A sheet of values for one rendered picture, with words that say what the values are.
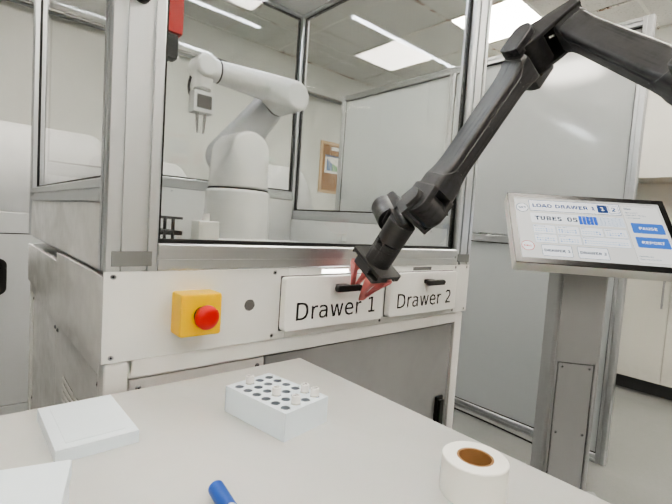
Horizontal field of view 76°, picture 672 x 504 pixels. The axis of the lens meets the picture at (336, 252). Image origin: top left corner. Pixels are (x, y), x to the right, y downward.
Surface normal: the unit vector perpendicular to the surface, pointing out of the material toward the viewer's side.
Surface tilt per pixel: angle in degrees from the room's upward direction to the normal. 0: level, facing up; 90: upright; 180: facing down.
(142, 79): 90
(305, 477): 0
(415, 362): 90
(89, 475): 0
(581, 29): 66
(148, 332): 90
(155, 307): 90
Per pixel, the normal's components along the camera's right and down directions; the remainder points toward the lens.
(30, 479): 0.07, -1.00
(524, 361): -0.75, -0.01
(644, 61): -0.72, -0.47
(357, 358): 0.66, 0.09
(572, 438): -0.14, 0.05
